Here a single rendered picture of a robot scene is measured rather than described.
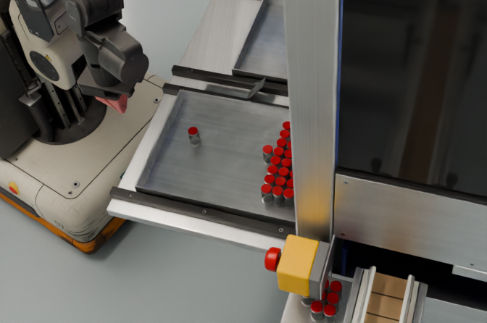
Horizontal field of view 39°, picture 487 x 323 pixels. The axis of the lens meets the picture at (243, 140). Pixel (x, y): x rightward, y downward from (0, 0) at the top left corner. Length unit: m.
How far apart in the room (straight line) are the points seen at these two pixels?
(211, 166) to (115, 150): 0.88
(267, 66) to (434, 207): 0.68
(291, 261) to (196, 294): 1.16
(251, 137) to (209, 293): 0.91
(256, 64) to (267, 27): 0.12
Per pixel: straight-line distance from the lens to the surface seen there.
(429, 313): 1.36
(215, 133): 1.48
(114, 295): 2.33
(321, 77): 0.85
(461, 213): 1.04
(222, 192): 1.39
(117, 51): 1.10
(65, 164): 2.29
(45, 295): 2.40
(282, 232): 1.31
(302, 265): 1.13
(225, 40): 1.66
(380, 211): 1.07
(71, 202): 2.20
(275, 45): 1.63
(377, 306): 1.22
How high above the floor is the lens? 2.04
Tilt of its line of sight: 53 degrees down
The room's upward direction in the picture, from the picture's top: 8 degrees counter-clockwise
